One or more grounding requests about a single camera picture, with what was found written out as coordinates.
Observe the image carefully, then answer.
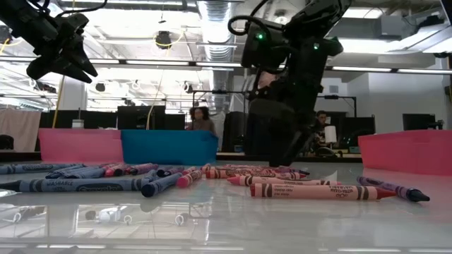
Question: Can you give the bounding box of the black ceiling cable reel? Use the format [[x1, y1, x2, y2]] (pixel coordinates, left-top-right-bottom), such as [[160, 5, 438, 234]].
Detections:
[[154, 30, 173, 50]]

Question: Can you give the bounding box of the black partition panel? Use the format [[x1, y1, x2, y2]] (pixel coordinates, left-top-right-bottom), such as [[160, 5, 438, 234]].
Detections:
[[39, 110, 119, 130]]

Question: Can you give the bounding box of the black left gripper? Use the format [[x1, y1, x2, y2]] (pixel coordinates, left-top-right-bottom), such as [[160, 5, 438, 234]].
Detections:
[[26, 13, 99, 85]]

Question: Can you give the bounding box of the yellow hanging cable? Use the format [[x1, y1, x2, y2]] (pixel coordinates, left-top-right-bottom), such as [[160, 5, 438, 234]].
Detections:
[[52, 75, 66, 130]]

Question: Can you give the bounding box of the person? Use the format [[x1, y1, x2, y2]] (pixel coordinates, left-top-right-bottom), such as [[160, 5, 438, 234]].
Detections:
[[188, 106, 218, 137], [310, 109, 333, 149]]

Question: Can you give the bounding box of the black chair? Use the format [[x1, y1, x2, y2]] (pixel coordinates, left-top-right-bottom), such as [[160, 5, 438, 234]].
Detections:
[[0, 135, 15, 151]]

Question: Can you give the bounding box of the black rig frame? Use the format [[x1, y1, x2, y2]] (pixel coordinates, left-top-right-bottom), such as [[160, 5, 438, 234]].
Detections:
[[191, 90, 247, 131], [316, 94, 357, 119]]

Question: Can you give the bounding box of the black cabinet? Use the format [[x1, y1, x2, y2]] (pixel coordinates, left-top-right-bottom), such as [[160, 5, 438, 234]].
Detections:
[[337, 116, 376, 147]]

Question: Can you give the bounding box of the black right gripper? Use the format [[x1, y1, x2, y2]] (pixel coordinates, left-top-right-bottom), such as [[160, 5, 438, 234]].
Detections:
[[246, 75, 321, 167]]

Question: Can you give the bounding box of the large pink plastic bin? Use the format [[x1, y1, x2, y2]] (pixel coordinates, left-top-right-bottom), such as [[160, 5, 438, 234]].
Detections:
[[37, 128, 124, 164]]

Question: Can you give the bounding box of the beige curtain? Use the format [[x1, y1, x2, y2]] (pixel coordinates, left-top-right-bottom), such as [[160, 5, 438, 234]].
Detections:
[[0, 108, 42, 153]]

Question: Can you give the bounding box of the small red plastic bin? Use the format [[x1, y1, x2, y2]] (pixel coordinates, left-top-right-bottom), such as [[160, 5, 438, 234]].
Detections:
[[357, 129, 452, 177]]

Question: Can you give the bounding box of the blue plastic bin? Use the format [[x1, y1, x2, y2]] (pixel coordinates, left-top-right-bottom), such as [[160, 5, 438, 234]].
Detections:
[[120, 129, 219, 166]]

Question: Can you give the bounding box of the long ceiling light strip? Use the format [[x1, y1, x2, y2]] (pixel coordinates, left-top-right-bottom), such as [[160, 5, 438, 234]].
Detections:
[[0, 56, 452, 75]]

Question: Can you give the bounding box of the silver ventilation duct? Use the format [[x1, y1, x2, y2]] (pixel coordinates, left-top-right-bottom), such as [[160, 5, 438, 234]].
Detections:
[[196, 0, 237, 112]]

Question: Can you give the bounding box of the purple crayon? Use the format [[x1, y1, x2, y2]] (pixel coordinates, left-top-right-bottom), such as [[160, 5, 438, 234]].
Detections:
[[156, 165, 185, 179], [124, 162, 160, 176], [356, 175, 431, 203], [278, 167, 311, 176]]

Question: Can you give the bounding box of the white paper roll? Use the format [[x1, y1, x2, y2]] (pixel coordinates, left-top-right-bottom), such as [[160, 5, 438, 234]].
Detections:
[[323, 125, 338, 144]]

